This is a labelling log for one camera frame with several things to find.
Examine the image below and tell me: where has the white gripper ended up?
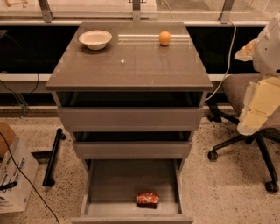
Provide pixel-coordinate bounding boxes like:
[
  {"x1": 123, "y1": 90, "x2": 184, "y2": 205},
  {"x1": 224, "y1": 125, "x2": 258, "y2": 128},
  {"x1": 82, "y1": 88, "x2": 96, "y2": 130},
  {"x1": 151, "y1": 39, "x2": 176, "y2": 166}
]
[{"x1": 234, "y1": 13, "x2": 280, "y2": 136}]

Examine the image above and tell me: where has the red coke can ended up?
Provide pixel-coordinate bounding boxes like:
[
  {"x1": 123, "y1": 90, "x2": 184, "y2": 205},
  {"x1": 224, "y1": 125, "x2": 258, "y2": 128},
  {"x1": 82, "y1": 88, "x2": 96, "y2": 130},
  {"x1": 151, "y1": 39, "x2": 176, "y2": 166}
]
[{"x1": 136, "y1": 192, "x2": 159, "y2": 207}]

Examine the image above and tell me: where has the grey drawer cabinet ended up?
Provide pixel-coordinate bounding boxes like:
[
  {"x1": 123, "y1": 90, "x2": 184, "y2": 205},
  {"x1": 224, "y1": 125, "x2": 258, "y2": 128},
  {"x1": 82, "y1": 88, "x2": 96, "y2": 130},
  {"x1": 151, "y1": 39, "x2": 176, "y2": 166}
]
[{"x1": 45, "y1": 21, "x2": 214, "y2": 173}]

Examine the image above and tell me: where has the grey top drawer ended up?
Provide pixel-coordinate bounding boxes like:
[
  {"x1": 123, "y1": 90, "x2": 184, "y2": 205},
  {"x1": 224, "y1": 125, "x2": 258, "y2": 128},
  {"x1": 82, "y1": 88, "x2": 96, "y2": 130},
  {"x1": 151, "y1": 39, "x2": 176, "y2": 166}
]
[{"x1": 58, "y1": 107, "x2": 203, "y2": 131}]

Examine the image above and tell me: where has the grey middle drawer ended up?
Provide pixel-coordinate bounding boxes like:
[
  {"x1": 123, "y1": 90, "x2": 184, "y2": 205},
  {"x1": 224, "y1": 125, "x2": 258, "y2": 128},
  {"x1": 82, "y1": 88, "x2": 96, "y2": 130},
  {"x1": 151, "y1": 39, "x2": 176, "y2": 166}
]
[{"x1": 73, "y1": 142, "x2": 192, "y2": 159}]

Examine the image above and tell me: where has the grey open bottom drawer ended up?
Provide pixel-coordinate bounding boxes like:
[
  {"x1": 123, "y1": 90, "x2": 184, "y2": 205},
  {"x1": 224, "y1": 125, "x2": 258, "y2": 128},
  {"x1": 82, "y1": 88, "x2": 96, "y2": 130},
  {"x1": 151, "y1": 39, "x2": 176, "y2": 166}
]
[{"x1": 72, "y1": 159, "x2": 193, "y2": 224}]

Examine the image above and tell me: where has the grey office chair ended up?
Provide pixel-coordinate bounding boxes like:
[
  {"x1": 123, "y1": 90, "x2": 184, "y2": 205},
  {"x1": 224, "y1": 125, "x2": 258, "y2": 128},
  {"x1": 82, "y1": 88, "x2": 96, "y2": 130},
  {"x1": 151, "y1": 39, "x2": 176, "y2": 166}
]
[{"x1": 207, "y1": 74, "x2": 280, "y2": 193}]

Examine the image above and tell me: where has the orange fruit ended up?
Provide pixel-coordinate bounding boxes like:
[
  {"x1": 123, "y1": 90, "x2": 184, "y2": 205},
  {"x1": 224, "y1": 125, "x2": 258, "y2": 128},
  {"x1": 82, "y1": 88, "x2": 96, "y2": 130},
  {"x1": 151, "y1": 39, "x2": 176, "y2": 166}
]
[{"x1": 159, "y1": 31, "x2": 171, "y2": 46}]

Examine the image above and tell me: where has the white paper bowl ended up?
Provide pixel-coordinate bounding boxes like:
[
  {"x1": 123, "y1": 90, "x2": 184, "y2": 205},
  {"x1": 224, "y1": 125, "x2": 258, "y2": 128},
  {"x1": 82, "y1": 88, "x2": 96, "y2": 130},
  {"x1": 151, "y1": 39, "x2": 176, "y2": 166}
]
[{"x1": 79, "y1": 30, "x2": 112, "y2": 51}]

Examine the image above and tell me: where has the black metal bar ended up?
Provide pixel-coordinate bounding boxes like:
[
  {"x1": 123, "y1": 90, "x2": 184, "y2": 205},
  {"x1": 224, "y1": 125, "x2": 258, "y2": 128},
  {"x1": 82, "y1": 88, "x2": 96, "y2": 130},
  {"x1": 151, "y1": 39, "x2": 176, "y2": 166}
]
[{"x1": 42, "y1": 128, "x2": 66, "y2": 186}]

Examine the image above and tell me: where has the brown cardboard box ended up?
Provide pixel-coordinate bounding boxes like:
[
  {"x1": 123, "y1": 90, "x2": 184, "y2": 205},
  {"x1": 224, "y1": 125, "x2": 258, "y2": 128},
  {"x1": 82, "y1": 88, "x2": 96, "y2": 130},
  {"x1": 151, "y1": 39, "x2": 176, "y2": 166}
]
[{"x1": 0, "y1": 122, "x2": 16, "y2": 158}]

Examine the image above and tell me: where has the white cardboard box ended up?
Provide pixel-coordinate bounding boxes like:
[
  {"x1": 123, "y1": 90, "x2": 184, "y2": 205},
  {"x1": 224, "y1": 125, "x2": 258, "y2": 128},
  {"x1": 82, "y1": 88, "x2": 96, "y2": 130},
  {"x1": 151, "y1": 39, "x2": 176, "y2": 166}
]
[{"x1": 0, "y1": 136, "x2": 39, "y2": 214}]

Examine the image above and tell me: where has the white cable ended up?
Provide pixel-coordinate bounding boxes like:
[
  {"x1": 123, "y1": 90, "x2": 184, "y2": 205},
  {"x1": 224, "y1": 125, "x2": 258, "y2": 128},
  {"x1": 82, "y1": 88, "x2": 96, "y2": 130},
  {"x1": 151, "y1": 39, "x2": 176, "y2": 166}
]
[{"x1": 205, "y1": 20, "x2": 237, "y2": 102}]

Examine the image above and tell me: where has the black floor cable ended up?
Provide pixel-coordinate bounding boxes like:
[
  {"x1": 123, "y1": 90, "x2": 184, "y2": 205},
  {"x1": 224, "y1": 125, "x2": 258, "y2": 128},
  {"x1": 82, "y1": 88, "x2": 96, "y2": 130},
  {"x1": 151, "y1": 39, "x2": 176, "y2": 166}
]
[{"x1": 0, "y1": 131, "x2": 61, "y2": 224}]

